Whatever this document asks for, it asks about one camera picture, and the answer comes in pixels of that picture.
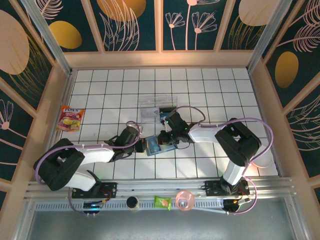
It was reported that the Fox's candy bag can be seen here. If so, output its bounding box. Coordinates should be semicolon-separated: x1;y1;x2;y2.
55;105;86;133

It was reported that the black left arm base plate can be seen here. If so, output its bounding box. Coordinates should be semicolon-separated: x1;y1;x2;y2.
71;181;118;200

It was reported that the black round cap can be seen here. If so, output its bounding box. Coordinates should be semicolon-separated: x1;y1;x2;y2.
126;196;140;210

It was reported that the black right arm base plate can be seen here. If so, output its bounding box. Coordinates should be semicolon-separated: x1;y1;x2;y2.
204;179;251;197

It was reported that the blue credit card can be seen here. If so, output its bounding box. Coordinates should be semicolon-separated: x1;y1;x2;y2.
146;136;161;155

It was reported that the pink plastic cup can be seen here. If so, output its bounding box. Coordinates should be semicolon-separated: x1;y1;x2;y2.
175;189;196;213

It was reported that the perforated metal cable tray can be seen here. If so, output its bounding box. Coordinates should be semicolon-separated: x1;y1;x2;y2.
34;201;226;212

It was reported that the green snack packet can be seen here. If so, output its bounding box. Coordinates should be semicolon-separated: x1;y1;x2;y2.
154;195;172;211

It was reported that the teal card holder wallet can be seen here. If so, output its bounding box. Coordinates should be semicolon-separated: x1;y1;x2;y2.
145;135;179;157

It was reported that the aluminium frame post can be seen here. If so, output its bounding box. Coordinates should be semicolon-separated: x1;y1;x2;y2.
246;0;293;73
21;0;74;76

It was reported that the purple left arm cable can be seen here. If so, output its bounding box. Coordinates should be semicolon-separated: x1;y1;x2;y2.
34;120;141;216

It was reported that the clear acrylic card tray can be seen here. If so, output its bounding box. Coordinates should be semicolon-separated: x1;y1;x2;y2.
139;96;179;124

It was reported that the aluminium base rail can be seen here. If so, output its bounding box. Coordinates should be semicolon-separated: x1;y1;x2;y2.
24;176;295;200

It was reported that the white bowl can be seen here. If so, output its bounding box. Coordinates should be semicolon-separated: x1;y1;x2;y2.
251;149;275;169

